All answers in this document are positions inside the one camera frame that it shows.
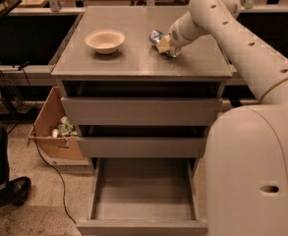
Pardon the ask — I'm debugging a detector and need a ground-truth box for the grey drawer cabinet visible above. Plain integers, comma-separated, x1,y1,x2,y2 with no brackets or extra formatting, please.
52,6,231,160

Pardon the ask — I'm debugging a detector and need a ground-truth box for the grey metal rail frame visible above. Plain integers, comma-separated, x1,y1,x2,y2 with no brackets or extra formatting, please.
0,5,288,87

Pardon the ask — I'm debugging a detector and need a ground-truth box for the cardboard box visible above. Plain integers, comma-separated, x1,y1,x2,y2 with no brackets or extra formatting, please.
29,87,87,165

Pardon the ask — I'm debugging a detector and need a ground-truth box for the crumpled trash in box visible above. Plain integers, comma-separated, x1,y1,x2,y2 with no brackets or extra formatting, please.
51,116,78,138

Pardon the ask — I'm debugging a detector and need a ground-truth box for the black shoe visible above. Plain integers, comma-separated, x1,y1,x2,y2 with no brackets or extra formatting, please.
0,176,31,207

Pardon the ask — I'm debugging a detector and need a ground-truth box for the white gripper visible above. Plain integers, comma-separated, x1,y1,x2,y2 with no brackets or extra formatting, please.
156,22,193,53

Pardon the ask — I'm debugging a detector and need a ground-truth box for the black cable on floor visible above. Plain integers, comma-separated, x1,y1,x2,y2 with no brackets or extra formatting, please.
19,62,77,225

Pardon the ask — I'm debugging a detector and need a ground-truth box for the grey drawer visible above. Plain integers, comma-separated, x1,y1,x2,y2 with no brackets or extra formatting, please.
60,81,223,127
77,158,207,236
78,125,206,158

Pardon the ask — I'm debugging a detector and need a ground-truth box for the silver blue redbull can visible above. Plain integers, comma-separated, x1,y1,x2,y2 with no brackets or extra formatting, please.
148,29,182,59

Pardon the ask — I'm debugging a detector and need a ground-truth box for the grey bottom drawer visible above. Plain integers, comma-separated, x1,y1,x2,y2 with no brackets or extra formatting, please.
77,158,207,236

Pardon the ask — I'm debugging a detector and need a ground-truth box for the white paper bowl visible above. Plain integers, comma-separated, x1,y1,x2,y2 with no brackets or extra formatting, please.
85,29,125,55

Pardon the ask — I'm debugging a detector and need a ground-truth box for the grey top drawer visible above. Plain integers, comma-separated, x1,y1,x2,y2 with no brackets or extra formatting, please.
60,81,223,127

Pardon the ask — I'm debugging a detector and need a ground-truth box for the grey middle drawer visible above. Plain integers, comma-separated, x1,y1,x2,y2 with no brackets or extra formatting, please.
78,125,206,158

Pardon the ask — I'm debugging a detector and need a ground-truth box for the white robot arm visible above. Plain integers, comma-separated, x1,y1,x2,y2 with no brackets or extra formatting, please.
163,0,288,236

